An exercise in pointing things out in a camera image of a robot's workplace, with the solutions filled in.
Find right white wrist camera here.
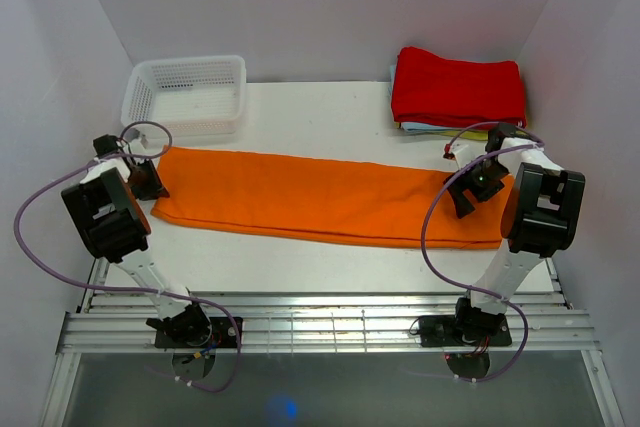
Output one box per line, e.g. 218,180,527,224
443,143,475,170

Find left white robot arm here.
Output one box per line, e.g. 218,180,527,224
61,135,212,347

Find white plastic basket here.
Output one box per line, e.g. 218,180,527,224
121,55,247,140

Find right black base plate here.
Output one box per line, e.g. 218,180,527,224
417,314,512,347

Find purple cable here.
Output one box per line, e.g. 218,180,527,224
407,121,546,385
13,120,243,393

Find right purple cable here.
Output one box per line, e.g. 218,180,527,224
407,121,546,385

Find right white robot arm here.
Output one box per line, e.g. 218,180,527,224
433,123,586,346

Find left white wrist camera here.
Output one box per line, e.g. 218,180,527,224
124,129,149,155

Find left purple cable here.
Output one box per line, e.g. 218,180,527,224
13,120,243,393

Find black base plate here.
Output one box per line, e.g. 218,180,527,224
417,314,512,347
152,316,243,350

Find yellow-green folded trousers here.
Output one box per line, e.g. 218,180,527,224
437,130,488,142

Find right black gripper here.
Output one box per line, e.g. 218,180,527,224
443,158,510,219

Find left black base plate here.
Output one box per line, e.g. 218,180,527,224
152,316,243,350

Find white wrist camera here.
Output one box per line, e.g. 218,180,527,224
443,143,475,170
124,129,149,155

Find orange trousers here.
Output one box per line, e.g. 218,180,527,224
151,147,514,250

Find aluminium rail frame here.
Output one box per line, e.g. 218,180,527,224
39,146,626,427

